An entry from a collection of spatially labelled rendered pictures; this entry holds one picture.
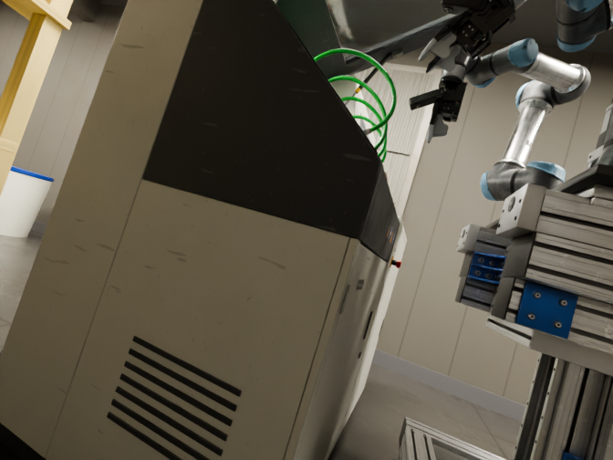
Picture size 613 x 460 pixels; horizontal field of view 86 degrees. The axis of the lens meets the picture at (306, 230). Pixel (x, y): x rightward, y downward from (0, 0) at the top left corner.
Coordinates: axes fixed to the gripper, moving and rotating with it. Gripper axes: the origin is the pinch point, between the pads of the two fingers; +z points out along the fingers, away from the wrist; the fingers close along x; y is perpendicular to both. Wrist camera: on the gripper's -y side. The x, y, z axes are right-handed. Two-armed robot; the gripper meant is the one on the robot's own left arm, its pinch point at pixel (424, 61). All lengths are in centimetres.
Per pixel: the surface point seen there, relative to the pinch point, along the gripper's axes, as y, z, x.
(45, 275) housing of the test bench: -2, 104, -55
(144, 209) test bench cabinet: 1, 69, -44
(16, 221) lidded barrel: -192, 352, 25
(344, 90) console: -39, 28, 42
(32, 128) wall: -349, 369, 69
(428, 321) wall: 78, 103, 189
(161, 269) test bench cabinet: 17, 71, -44
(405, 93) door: -100, 12, 207
